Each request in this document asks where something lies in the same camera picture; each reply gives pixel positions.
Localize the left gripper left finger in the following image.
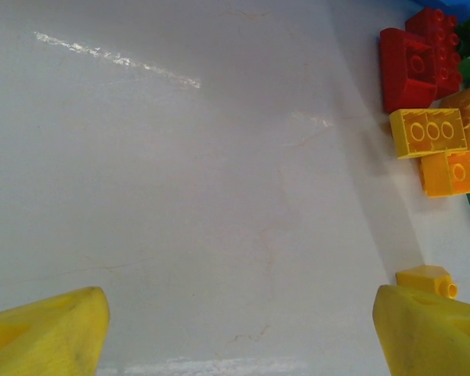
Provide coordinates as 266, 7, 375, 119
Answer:
0, 286, 111, 376

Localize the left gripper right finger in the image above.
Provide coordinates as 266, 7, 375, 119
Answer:
372, 284, 470, 376

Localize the small yellow lego brick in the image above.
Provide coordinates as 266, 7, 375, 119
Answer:
395, 265, 459, 302

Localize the yellow two-by-four lego brick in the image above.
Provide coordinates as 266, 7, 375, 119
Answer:
388, 107, 470, 161

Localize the red sloped lego brick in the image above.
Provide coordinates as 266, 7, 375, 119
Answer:
378, 27, 440, 115

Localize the red two-by-four lego brick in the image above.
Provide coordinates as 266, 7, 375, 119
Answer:
405, 6, 465, 99

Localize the small orange-yellow lego brick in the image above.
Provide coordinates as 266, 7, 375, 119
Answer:
418, 150, 470, 200

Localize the blue three-compartment plastic bin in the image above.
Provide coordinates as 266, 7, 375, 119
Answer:
413, 0, 470, 12

